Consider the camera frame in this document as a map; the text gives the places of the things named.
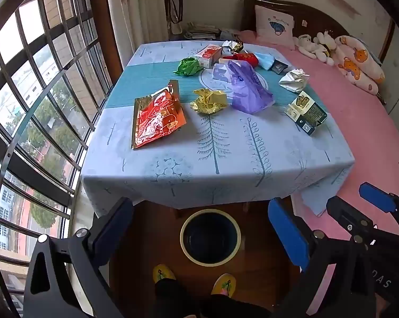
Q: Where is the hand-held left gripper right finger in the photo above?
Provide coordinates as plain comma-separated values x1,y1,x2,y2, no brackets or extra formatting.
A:
267,197,377,318

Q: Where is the person's left leg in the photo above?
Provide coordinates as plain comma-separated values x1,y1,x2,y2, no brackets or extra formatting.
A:
155,278,201,318

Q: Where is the green paper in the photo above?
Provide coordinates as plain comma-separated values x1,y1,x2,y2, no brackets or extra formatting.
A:
173,57,204,77

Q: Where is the person's leg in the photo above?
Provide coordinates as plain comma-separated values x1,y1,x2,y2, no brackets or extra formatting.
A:
155,278,201,318
199,293,273,318

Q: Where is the white embroidered pillow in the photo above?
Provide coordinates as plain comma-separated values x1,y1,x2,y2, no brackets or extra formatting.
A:
254,5,296,50

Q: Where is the purple white box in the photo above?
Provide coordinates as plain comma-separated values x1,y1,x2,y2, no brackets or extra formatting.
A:
213,64,232,81

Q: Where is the red gold foil snack bag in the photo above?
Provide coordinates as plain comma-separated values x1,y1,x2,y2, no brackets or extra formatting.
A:
131,79,187,150

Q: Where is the yellow paper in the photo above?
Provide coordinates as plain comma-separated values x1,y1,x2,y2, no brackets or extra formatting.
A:
190,88,228,115

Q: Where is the metal window grille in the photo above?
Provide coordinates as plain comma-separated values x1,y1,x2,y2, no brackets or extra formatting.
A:
0,0,120,318

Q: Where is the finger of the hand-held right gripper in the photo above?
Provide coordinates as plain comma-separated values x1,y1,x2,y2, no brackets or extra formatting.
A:
326,195,380,239
358,182,399,231

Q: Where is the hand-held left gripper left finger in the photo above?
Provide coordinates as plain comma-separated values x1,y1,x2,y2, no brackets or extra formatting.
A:
22,197,135,318

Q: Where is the white plush rabbit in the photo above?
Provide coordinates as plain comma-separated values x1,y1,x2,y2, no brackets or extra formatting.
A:
294,34,335,66

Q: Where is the bear print pillow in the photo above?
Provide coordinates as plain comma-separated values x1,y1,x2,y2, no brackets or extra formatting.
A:
332,35,385,95

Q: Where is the purple plastic bag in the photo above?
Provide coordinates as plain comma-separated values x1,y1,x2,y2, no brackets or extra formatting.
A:
226,60,274,115

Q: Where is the blue face mask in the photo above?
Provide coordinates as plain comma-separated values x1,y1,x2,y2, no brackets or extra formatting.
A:
252,51,276,71

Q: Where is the dark wooden headboard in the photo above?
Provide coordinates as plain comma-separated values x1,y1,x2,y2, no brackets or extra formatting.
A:
241,0,395,57

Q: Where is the red packet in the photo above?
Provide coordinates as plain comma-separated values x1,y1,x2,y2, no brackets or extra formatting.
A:
219,52,259,68

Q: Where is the person's right leg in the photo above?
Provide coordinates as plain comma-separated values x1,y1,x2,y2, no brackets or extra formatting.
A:
199,293,273,318

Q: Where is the silver foil wrapper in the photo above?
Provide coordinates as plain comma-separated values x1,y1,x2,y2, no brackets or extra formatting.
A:
221,40,244,55

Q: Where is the stack of newspapers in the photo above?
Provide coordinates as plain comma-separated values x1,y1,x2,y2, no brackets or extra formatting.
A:
183,21,221,40

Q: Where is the cream curtain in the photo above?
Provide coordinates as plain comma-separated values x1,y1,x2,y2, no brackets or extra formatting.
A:
105,0,170,77

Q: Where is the pink bed sheet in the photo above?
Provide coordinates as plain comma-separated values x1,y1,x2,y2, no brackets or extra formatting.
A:
239,30,399,318

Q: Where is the bee plush toy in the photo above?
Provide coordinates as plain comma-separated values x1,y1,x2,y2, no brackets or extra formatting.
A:
315,30,337,54

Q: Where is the dark blue trash bin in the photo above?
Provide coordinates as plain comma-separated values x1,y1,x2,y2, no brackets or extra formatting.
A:
180,209,242,266

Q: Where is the table with patterned cloth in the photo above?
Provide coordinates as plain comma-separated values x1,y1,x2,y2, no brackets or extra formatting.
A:
80,41,356,217

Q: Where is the red white box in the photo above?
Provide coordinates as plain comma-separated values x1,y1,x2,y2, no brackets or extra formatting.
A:
195,45,224,68

